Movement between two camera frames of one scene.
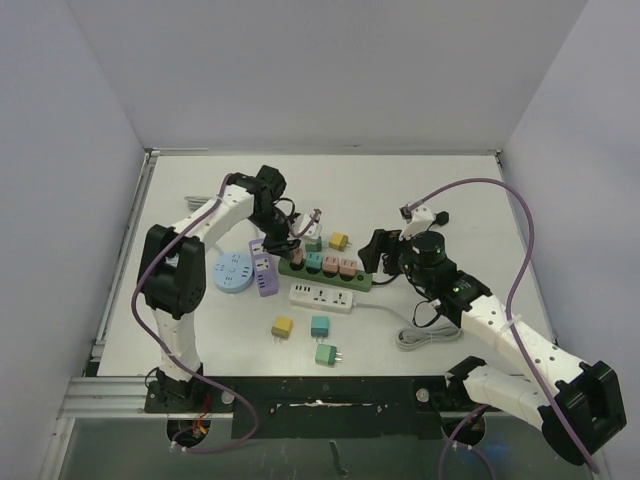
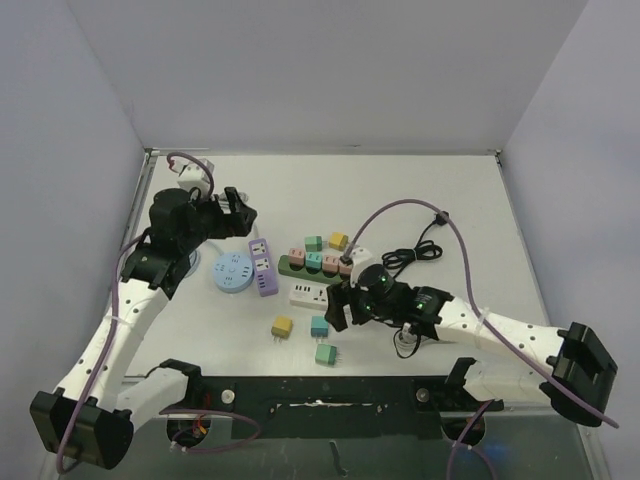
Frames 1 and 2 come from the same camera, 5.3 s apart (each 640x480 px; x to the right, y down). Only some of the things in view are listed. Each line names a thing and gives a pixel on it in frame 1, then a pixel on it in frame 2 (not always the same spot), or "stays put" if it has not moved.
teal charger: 320,327 stays put
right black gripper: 388,241 to 342,294
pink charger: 297,255 stays put
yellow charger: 338,240 stays put
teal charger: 313,260 stays put
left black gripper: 281,245 to 237,223
